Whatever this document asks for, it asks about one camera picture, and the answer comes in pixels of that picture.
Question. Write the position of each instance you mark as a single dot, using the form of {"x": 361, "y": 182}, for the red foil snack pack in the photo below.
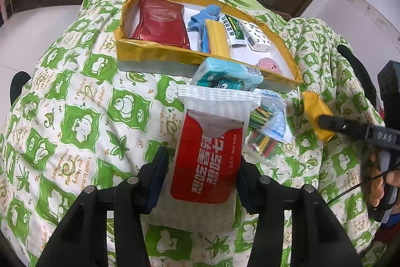
{"x": 162, "y": 21}

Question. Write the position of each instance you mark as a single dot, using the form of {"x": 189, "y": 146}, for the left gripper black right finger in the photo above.
{"x": 318, "y": 239}

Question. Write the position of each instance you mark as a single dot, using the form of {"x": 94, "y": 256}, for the yellow plastic packet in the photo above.
{"x": 218, "y": 40}

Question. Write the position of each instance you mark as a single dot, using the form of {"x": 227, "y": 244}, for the pink fluffy plush ball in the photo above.
{"x": 270, "y": 65}

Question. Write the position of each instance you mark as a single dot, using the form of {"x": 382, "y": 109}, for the bag of coloured sticks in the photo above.
{"x": 268, "y": 124}

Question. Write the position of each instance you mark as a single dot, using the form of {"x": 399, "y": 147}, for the green frog-print quilt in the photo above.
{"x": 80, "y": 121}

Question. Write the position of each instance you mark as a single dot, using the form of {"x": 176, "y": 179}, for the blue cloth toy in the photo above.
{"x": 198, "y": 23}

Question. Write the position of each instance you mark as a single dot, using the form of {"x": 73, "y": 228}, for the teal tissue pack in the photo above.
{"x": 217, "y": 73}

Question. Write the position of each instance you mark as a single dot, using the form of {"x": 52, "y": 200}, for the person's right hand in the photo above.
{"x": 377, "y": 184}

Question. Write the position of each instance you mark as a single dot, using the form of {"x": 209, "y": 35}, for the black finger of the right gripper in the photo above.
{"x": 350, "y": 128}

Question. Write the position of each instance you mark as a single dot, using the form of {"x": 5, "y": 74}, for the red white wet wipes pack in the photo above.
{"x": 198, "y": 194}

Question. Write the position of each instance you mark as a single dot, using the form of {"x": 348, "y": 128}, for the black chair back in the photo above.
{"x": 18, "y": 81}

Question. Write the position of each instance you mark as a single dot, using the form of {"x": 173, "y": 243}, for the yellow foil packet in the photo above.
{"x": 314, "y": 107}

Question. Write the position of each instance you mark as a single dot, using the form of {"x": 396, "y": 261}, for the yellow-taped white foam tray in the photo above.
{"x": 151, "y": 57}

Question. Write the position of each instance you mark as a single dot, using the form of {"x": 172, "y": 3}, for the green white sachet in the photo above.
{"x": 236, "y": 35}

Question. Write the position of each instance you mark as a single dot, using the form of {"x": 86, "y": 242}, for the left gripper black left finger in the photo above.
{"x": 80, "y": 238}

